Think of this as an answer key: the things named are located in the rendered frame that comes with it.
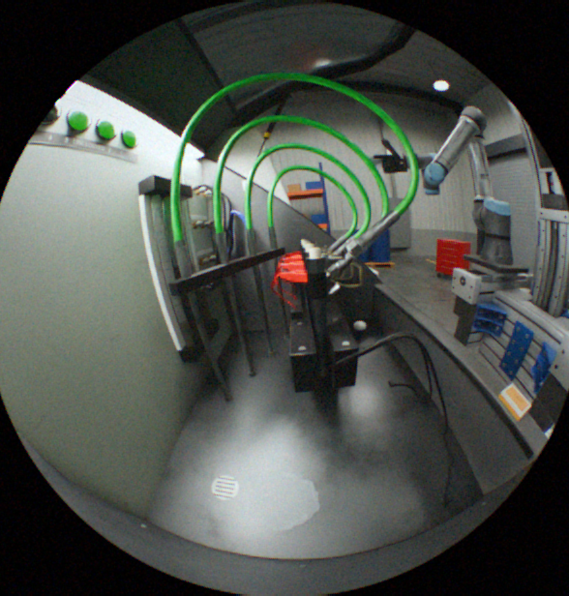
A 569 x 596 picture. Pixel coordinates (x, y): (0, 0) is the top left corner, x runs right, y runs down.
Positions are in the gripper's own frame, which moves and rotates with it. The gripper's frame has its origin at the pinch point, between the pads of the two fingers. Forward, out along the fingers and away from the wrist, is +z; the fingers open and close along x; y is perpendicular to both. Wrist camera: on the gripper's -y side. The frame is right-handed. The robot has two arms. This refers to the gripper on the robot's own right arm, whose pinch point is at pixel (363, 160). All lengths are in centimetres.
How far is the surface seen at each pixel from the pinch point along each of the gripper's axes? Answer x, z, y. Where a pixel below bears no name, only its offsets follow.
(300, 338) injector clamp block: -77, -2, 37
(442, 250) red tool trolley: 345, -99, 131
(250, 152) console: -47, 26, -4
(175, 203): -83, 12, 13
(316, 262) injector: -75, -5, 26
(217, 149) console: -52, 35, -9
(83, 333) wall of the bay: -102, 10, 23
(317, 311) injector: -75, -4, 33
